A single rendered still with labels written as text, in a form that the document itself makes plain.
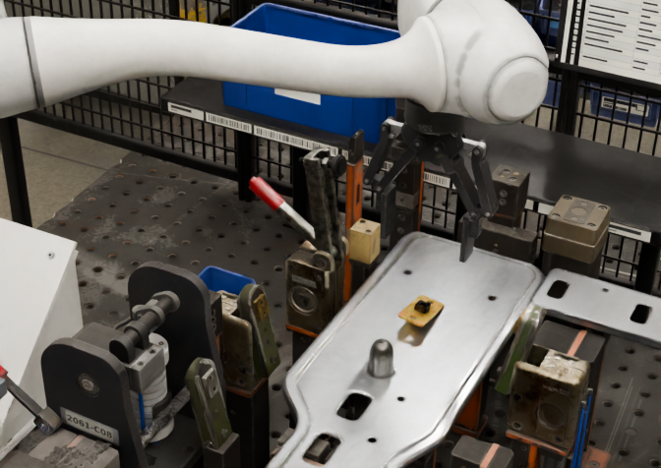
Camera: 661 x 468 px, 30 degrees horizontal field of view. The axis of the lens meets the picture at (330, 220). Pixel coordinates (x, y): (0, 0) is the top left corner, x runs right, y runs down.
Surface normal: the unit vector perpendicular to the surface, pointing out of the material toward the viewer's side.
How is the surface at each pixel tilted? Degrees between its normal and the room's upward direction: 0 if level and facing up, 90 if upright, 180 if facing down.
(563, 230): 89
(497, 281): 0
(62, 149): 0
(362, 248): 90
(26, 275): 43
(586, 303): 0
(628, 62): 90
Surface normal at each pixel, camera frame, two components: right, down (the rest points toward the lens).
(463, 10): -0.17, -0.80
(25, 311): -0.29, -0.28
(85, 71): 0.41, 0.53
